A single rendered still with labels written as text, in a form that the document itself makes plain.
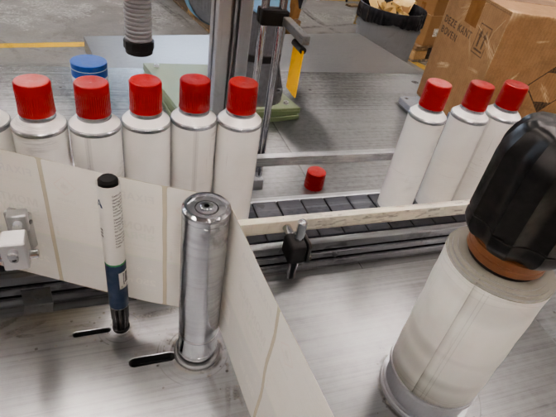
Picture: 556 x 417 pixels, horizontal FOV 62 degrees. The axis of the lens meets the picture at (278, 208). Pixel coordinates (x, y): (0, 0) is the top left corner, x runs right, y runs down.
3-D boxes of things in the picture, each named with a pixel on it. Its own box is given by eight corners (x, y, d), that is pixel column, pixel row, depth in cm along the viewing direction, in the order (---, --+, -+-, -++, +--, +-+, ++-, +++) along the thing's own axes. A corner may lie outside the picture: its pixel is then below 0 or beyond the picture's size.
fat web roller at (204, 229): (177, 375, 44) (181, 227, 33) (170, 336, 48) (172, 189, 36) (223, 366, 46) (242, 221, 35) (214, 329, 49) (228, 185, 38)
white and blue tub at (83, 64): (79, 102, 94) (75, 69, 90) (69, 88, 98) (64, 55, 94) (114, 98, 97) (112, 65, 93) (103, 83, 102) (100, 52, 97)
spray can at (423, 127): (385, 219, 69) (433, 90, 57) (370, 198, 73) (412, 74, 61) (415, 216, 71) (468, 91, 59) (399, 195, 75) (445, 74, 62)
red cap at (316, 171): (318, 194, 81) (322, 178, 79) (300, 186, 82) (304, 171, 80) (325, 184, 83) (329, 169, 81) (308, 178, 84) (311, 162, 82)
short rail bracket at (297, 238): (280, 298, 61) (295, 229, 53) (273, 281, 63) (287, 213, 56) (303, 294, 62) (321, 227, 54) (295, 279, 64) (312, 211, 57)
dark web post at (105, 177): (112, 335, 47) (95, 184, 35) (112, 322, 48) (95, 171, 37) (131, 333, 47) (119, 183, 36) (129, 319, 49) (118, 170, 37)
